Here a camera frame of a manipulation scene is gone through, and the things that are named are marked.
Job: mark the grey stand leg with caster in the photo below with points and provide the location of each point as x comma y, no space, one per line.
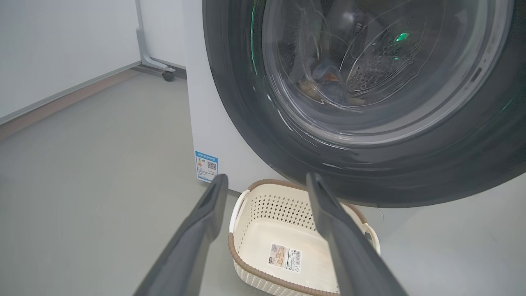
141,45

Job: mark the white perforated basket brown rim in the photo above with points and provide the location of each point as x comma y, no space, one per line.
263,242

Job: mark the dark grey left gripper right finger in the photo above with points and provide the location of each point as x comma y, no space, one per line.
349,255

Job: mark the blue energy label sticker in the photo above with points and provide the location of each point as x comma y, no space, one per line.
206,166

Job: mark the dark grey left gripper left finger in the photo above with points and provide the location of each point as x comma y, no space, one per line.
185,255

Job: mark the white front-load washing machine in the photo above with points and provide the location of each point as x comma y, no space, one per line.
205,123

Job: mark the washing machine glass door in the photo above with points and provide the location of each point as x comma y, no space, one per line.
254,135

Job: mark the basket barcode sticker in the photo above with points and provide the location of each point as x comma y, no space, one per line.
285,259

